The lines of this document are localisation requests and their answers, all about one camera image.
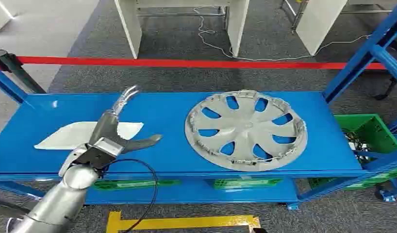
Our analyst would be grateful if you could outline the black barrier post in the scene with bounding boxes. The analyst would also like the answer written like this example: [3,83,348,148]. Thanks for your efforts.
[0,49,47,95]

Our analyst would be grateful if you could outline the tangled wires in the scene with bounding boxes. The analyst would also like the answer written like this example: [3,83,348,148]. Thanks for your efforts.
[345,128,371,165]

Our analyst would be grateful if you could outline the large green plastic crate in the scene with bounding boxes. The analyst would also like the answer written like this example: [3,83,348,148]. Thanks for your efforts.
[308,114,397,190]

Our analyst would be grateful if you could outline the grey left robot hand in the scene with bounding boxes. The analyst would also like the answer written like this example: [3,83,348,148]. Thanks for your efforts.
[77,85,163,169]

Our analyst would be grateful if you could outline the white floor cable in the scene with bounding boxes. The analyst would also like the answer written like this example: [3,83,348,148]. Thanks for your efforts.
[193,6,373,62]

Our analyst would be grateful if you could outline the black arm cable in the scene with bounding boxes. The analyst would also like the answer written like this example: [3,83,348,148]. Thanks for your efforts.
[100,158,159,233]

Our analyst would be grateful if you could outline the grey wheel hubcap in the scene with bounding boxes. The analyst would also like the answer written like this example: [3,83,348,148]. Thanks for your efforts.
[184,89,309,172]

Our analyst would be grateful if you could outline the white desk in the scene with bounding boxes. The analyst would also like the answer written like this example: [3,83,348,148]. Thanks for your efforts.
[280,0,397,56]
[114,0,250,60]

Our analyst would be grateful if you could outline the red barrier belt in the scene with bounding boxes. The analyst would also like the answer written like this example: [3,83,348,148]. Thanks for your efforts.
[17,56,397,70]

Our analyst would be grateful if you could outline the blue metal shelf rack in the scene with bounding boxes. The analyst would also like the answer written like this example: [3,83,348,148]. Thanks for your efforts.
[0,0,397,211]

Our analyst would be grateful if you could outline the white plastic panel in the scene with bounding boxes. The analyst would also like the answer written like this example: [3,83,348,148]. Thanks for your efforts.
[33,121,145,151]

